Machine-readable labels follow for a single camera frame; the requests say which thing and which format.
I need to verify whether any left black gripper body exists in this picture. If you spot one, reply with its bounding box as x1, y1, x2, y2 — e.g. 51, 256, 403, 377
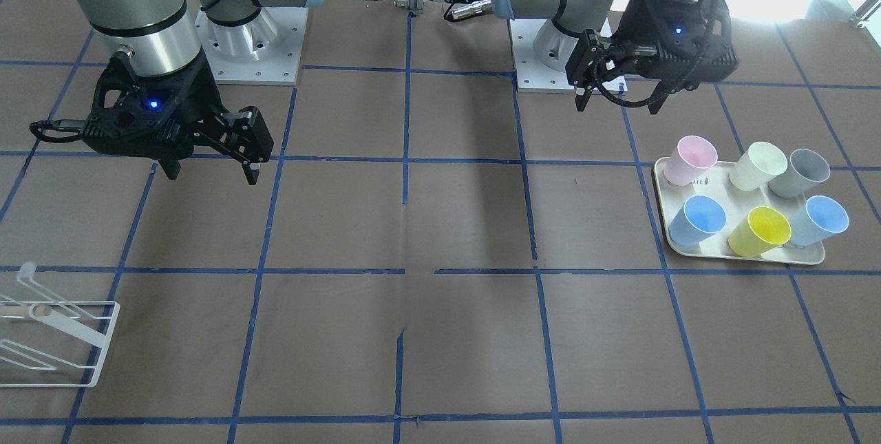
613, 0, 737, 86

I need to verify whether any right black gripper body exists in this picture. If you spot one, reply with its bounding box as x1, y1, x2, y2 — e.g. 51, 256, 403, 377
80, 56, 229, 158

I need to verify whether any light blue plastic cup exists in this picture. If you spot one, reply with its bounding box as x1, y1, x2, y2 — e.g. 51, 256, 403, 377
789, 194, 850, 246

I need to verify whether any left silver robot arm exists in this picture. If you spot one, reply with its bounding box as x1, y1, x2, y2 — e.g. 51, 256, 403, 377
491, 0, 739, 114

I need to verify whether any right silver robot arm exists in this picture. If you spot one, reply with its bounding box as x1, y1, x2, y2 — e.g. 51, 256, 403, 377
30, 0, 324, 186

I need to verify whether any pink plastic cup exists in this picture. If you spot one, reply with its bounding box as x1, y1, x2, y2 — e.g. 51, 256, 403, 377
663, 136, 718, 187

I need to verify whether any pale green plastic cup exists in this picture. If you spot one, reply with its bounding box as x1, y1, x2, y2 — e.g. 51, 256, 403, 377
729, 142, 789, 192

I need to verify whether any grey plastic cup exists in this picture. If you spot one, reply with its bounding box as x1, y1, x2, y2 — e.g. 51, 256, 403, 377
768, 148, 831, 198

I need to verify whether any yellow plastic cup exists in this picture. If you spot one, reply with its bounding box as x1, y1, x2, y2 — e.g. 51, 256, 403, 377
728, 206, 791, 257

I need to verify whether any beige plastic tray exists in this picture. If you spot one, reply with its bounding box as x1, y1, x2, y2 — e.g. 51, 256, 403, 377
652, 156, 826, 266

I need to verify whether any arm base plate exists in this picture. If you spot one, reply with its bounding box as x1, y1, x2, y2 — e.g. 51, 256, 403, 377
509, 19, 578, 94
195, 7, 309, 86

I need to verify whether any white wire cup rack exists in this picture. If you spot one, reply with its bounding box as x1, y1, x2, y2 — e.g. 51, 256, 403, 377
1, 261, 122, 390

